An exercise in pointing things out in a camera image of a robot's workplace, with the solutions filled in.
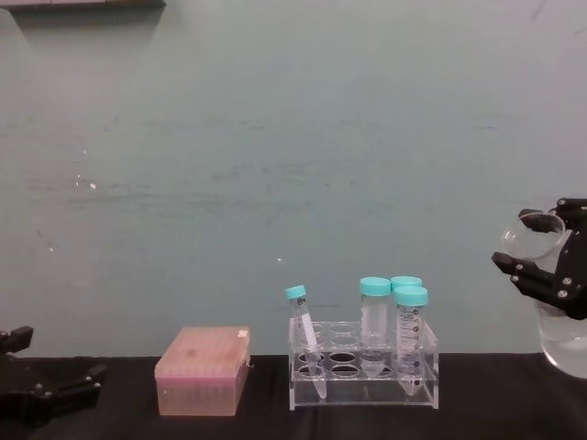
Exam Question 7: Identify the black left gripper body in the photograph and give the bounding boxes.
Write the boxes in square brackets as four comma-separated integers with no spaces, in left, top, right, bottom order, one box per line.
[0,355,42,427]

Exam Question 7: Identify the black table cloth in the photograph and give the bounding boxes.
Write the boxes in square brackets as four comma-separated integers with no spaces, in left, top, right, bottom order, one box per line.
[0,351,587,440]

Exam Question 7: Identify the small teal-capped conical tube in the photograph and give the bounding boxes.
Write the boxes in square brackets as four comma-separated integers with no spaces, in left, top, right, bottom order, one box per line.
[283,283,329,401]

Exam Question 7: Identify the large teal-capped conical tube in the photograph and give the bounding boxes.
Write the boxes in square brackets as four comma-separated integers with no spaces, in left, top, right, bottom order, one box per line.
[389,275,423,292]
[393,286,430,399]
[359,277,395,380]

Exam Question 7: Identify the clear acrylic tube rack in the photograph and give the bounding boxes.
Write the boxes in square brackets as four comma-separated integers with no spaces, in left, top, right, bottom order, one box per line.
[288,318,440,412]

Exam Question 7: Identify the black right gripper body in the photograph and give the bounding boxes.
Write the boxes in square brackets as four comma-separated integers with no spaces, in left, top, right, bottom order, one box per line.
[557,228,587,321]

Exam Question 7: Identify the pink pipette tip box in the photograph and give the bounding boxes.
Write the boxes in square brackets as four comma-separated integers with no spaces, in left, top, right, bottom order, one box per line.
[154,324,252,417]

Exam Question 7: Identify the clear glass round flask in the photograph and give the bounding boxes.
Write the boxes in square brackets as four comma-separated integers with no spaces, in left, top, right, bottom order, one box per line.
[501,211,587,380]

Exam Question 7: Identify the dark wall shelf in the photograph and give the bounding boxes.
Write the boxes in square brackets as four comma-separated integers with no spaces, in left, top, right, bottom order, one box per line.
[0,0,166,15]

